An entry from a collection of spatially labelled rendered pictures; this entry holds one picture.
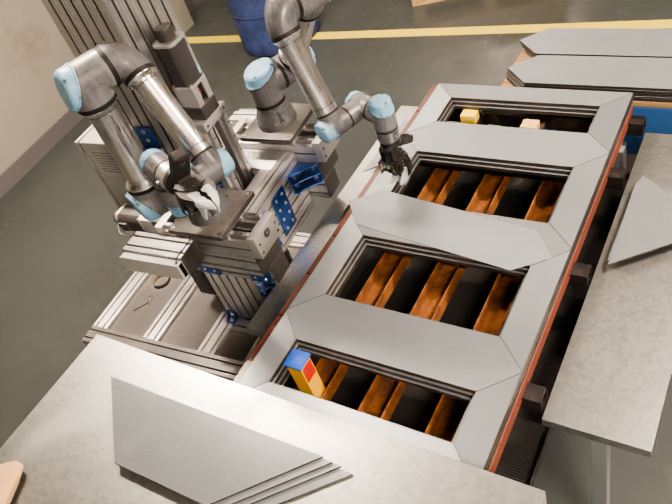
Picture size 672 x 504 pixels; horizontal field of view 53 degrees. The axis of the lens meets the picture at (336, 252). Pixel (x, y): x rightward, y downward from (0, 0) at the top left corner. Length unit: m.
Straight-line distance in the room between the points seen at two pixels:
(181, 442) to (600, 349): 1.12
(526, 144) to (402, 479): 1.36
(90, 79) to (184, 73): 0.42
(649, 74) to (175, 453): 2.05
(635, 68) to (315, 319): 1.52
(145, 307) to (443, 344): 1.87
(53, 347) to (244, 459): 2.42
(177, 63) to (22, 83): 3.34
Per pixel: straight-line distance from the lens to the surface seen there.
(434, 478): 1.47
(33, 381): 3.81
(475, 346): 1.87
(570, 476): 2.63
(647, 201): 2.32
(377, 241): 2.23
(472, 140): 2.52
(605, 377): 1.93
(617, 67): 2.81
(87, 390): 1.98
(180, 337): 3.17
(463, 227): 2.18
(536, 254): 2.07
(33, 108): 5.56
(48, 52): 5.67
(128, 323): 3.39
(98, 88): 1.95
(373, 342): 1.94
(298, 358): 1.94
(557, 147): 2.43
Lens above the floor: 2.36
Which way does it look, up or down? 42 degrees down
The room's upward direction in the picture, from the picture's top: 21 degrees counter-clockwise
